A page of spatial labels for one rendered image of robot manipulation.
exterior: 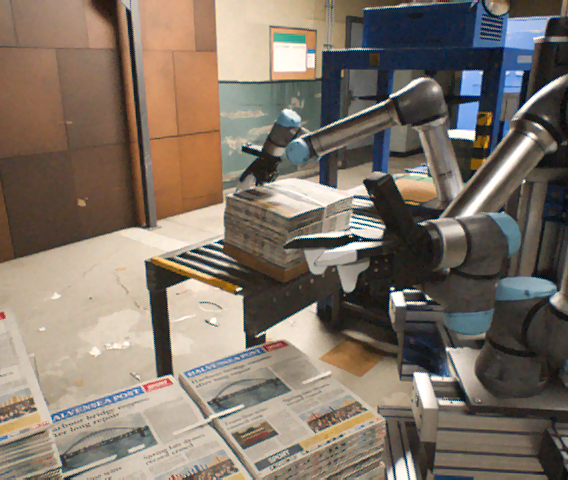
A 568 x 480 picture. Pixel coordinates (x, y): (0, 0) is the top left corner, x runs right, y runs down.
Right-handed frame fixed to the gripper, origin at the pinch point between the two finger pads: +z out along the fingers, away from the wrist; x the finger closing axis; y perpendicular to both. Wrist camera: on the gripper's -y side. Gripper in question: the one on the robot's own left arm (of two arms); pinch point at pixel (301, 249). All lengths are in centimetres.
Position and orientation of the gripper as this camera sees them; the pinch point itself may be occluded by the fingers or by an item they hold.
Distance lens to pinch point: 68.4
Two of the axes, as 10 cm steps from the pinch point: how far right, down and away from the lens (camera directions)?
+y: 0.5, 9.8, 2.1
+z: -9.3, 1.2, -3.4
